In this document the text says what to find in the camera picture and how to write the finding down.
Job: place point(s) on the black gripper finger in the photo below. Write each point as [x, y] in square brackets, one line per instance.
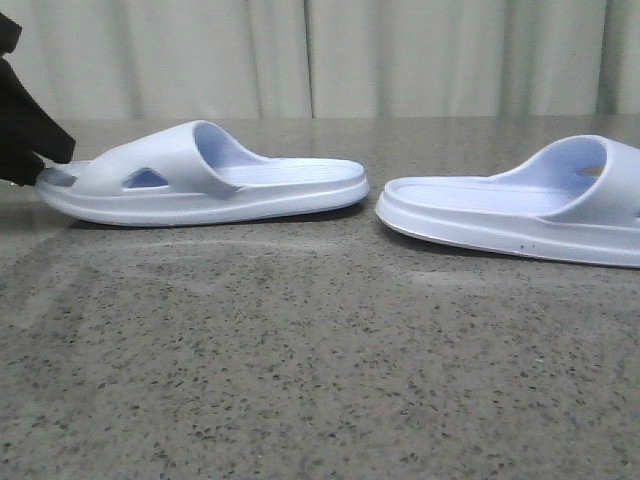
[53, 142]
[19, 163]

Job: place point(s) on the light blue slipper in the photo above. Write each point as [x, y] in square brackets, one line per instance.
[197, 173]
[575, 200]

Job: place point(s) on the grey-green background curtain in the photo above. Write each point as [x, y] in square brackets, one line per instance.
[327, 59]

